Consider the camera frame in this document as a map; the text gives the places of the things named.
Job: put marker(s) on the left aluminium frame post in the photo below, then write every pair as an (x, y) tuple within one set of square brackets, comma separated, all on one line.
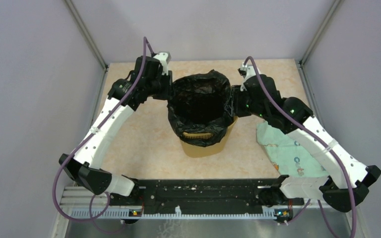
[(83, 29)]

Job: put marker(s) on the yellow ribbed trash bin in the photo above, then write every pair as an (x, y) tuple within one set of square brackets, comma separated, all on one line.
[(198, 145)]

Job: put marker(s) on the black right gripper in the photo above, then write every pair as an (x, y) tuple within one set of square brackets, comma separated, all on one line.
[(237, 93)]

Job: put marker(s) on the right aluminium frame post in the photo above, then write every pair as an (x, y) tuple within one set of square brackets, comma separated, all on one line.
[(336, 4)]

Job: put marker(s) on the light green patterned cloth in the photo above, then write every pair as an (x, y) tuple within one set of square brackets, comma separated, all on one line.
[(286, 154)]

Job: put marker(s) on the black plastic trash bag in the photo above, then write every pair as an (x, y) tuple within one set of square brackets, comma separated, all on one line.
[(200, 104)]

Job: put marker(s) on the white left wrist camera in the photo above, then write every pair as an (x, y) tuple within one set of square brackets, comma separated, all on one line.
[(164, 58)]

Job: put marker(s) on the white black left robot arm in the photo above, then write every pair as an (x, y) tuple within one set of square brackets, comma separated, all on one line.
[(151, 77)]

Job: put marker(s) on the grey slotted cable duct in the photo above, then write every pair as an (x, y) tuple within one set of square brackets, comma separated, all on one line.
[(135, 214)]

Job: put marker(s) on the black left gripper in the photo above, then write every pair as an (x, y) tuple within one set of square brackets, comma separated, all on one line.
[(168, 93)]

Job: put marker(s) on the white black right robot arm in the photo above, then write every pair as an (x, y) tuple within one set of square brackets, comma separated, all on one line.
[(348, 180)]

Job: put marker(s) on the aluminium frame post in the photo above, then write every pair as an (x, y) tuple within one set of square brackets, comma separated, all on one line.
[(336, 4), (83, 29)]

